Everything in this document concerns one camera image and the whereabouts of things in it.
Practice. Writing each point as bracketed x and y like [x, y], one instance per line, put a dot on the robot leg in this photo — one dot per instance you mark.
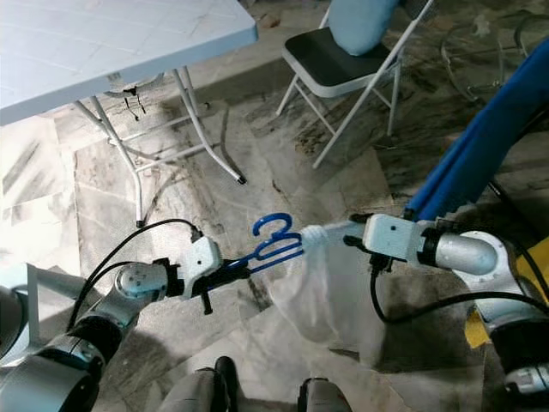
[334, 399]
[189, 396]

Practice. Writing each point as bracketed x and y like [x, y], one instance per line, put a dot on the robot left leg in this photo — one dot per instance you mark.
[189, 396]

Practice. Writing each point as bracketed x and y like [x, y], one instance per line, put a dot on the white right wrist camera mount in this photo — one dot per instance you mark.
[390, 236]

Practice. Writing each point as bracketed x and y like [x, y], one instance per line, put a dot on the blue shirt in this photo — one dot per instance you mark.
[480, 137]

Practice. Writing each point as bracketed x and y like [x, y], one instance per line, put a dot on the light blue pillow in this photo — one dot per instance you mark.
[360, 26]

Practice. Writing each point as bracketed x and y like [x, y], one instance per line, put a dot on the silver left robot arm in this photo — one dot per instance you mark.
[137, 279]

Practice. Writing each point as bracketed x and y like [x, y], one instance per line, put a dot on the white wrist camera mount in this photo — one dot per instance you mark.
[390, 236]
[203, 262]

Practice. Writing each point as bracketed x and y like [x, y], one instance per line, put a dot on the white plastic folding table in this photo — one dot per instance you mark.
[103, 51]

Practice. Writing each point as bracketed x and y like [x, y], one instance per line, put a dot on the white shirt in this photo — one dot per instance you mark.
[334, 300]

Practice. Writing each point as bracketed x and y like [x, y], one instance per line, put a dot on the blue plastic hanger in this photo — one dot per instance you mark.
[266, 256]

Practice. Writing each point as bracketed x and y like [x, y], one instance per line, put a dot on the grey white folding chair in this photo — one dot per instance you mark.
[334, 64]

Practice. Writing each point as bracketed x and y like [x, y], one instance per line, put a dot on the yellow shirt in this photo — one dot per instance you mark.
[476, 330]

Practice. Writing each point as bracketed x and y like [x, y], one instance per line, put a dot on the robot right leg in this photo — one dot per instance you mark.
[334, 399]

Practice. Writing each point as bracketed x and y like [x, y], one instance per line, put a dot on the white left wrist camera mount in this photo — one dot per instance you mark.
[203, 262]

